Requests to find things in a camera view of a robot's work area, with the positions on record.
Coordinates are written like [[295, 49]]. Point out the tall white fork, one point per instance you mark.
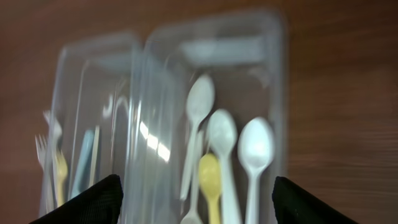
[[41, 147]]

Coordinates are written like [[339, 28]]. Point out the bent white fork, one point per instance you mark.
[[55, 132]]

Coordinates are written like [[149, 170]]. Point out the left clear plastic container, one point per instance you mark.
[[94, 85]]

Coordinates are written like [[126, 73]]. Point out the right clear plastic container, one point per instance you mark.
[[244, 55]]

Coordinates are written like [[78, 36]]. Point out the light blue fork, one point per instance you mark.
[[79, 184]]

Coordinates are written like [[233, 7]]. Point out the white spoon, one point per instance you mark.
[[200, 101], [256, 149], [192, 217], [222, 137]]

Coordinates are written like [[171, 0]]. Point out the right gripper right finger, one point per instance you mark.
[[294, 205]]

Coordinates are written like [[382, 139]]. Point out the clear plastic container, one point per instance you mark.
[[244, 55], [94, 85]]

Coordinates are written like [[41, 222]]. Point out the cream white fork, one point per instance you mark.
[[94, 156]]

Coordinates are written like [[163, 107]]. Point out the yellow fork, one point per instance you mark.
[[62, 173]]

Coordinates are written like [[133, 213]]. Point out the yellow-green spoon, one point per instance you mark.
[[210, 185]]

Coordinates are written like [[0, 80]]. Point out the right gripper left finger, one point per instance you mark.
[[99, 204]]

